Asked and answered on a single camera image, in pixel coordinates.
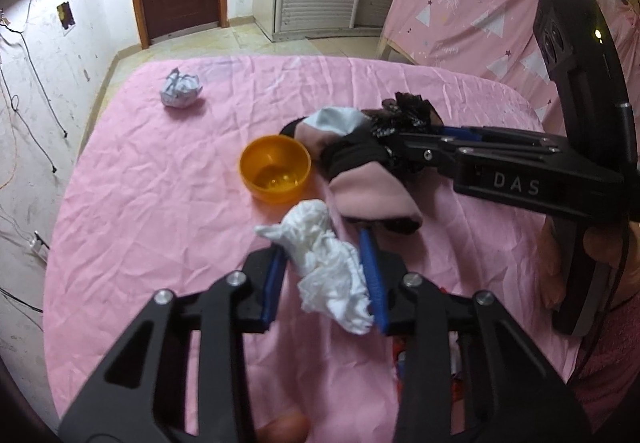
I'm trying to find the person's right hand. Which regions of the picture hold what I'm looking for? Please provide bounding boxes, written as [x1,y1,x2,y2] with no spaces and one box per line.
[542,218,628,319]

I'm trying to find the crumpled paper ball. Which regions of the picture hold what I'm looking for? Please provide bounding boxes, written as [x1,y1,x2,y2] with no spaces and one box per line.
[158,68,204,110]

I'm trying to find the white tissue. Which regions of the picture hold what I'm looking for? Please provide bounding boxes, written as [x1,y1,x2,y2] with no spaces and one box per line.
[254,200,376,336]

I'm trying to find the pink black garment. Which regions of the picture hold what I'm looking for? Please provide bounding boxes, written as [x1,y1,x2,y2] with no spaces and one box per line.
[280,106,426,237]

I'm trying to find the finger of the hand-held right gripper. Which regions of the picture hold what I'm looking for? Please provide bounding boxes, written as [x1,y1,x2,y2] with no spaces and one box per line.
[385,132,557,175]
[439,125,569,147]

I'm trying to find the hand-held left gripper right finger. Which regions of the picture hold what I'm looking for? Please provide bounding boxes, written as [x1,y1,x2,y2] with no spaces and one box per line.
[357,228,593,443]

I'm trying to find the black lace cloth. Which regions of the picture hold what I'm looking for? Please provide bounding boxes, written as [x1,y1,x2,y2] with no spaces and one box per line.
[369,92,446,174]

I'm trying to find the orange plastic bowl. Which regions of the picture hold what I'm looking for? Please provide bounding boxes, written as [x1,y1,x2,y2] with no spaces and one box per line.
[238,134,312,208]

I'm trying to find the red orange snack packet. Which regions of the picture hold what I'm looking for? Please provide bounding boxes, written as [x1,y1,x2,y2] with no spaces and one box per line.
[392,335,468,397]

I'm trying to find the pink tree print curtain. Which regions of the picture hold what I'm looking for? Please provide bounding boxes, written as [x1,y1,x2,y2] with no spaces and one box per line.
[381,0,640,136]

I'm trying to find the black hanging cable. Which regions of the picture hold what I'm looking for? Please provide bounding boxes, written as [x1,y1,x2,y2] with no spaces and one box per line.
[0,16,69,140]

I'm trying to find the pink bedsheet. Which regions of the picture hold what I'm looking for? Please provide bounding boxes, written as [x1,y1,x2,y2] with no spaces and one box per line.
[42,55,582,443]

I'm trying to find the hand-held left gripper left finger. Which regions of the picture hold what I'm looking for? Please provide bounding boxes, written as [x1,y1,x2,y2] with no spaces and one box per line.
[59,245,291,443]

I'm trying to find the person's left hand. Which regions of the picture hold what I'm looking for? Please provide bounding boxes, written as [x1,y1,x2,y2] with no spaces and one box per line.
[256,410,310,443]

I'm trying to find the person's right forearm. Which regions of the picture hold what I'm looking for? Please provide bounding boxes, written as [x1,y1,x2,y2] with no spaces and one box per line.
[570,268,640,430]

